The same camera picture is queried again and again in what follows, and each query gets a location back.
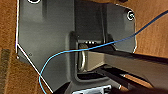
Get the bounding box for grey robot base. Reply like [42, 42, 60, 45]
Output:
[14, 0, 139, 94]

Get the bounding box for blue cable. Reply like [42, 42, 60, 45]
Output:
[38, 8, 168, 94]

